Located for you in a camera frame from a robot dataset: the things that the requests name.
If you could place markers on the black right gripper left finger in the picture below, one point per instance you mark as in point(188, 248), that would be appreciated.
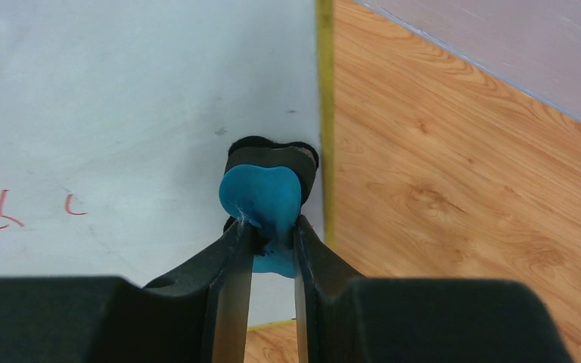
point(197, 312)

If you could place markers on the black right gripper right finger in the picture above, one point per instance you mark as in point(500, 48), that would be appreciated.
point(344, 316)

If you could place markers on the yellow-framed whiteboard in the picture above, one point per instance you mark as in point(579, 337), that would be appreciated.
point(116, 118)

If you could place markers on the blue black whiteboard eraser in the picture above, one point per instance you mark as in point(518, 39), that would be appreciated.
point(265, 184)

